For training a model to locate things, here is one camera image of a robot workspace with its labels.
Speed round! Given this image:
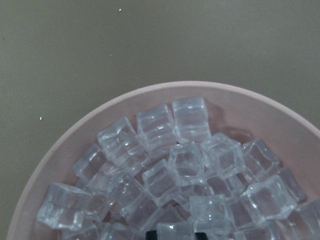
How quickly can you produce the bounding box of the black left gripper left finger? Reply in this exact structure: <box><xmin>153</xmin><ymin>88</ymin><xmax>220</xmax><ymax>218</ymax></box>
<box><xmin>145</xmin><ymin>230</ymin><xmax>158</xmax><ymax>240</ymax></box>

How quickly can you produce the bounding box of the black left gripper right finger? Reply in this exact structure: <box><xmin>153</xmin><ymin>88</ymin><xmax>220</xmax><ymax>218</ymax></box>
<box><xmin>195</xmin><ymin>232</ymin><xmax>208</xmax><ymax>240</ymax></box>

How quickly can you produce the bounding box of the pink bowl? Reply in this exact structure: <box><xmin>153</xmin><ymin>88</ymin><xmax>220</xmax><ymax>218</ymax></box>
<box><xmin>7</xmin><ymin>81</ymin><xmax>320</xmax><ymax>240</ymax></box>

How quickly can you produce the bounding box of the pile of clear ice cubes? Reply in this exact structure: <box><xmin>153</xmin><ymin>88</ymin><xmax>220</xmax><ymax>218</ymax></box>
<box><xmin>36</xmin><ymin>97</ymin><xmax>320</xmax><ymax>240</ymax></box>

